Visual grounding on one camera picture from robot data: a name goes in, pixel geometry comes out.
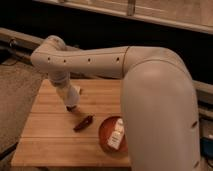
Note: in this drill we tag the small white bottle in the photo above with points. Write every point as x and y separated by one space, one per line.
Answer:
116 137

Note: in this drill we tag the blue object at right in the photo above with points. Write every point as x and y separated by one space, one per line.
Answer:
206 147

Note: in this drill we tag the dark brown eraser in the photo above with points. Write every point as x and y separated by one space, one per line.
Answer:
70 109

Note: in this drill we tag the metal rail frame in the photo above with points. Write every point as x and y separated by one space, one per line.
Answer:
13 38

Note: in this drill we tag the dried red chili pepper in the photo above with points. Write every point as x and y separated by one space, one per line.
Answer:
84 123

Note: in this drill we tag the white rectangular block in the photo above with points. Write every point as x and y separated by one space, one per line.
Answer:
78 89

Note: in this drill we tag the red-brown round plate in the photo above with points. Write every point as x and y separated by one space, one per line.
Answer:
104 133

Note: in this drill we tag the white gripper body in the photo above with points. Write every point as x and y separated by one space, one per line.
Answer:
59 79

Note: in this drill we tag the wooden table board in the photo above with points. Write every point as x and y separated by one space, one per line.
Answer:
48 138

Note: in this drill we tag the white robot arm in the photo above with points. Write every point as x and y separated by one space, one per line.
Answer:
158 99

